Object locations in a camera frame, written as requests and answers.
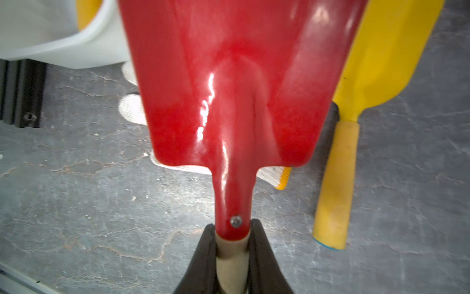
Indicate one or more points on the large yellow shovel yellow handle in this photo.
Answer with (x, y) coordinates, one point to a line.
(384, 55)

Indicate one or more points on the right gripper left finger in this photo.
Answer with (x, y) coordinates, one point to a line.
(201, 274)

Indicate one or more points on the white work glove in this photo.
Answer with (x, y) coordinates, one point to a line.
(131, 109)

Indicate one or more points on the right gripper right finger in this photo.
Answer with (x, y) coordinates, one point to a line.
(264, 274)

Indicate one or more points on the white plastic storage box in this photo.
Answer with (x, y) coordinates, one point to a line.
(47, 31)

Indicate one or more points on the red shovel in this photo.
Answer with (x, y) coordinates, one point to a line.
(236, 86)

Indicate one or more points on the black aluminium rail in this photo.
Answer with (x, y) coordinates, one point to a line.
(22, 92)

